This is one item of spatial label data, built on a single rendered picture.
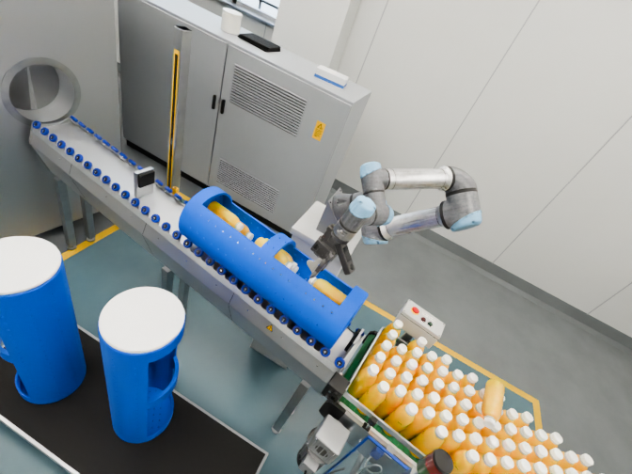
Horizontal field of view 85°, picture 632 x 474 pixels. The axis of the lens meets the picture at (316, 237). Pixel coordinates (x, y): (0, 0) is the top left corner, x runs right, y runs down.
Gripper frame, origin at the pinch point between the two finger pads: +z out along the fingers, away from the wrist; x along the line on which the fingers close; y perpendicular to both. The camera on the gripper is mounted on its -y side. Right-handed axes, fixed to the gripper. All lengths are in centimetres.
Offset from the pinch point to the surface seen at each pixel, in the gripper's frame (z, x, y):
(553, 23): -133, -273, 19
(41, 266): 45, 53, 73
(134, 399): 73, 47, 19
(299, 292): 13.8, -0.3, 0.9
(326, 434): 41, 15, -44
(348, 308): 6.3, -5.6, -17.2
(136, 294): 39, 37, 43
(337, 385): 27.4, 6.6, -34.0
